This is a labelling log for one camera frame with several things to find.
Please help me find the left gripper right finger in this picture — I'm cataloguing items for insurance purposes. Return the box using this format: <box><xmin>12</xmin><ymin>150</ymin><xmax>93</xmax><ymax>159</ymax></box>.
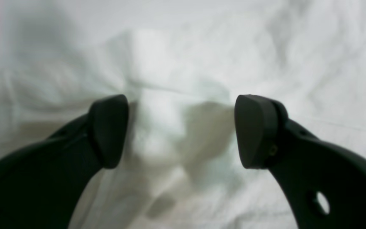
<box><xmin>234</xmin><ymin>94</ymin><xmax>366</xmax><ymax>229</ymax></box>

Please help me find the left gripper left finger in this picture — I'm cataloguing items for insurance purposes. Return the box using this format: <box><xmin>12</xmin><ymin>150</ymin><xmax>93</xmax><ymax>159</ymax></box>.
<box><xmin>0</xmin><ymin>94</ymin><xmax>129</xmax><ymax>229</ymax></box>

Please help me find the white printed t-shirt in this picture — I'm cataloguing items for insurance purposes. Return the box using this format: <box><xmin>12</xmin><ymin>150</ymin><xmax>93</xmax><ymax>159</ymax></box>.
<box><xmin>0</xmin><ymin>0</ymin><xmax>366</xmax><ymax>229</ymax></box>

